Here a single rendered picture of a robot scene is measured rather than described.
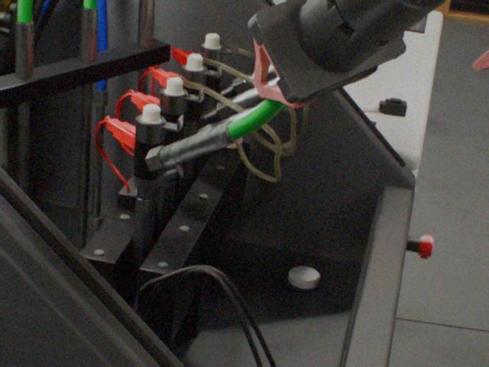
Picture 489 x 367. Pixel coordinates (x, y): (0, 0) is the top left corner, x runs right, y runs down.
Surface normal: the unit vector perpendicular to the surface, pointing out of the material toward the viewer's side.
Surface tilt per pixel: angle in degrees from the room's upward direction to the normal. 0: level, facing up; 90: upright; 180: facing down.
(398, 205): 0
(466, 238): 0
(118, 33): 90
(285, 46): 49
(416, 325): 0
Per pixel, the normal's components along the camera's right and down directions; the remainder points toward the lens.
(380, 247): 0.11, -0.89
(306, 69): 0.39, -0.26
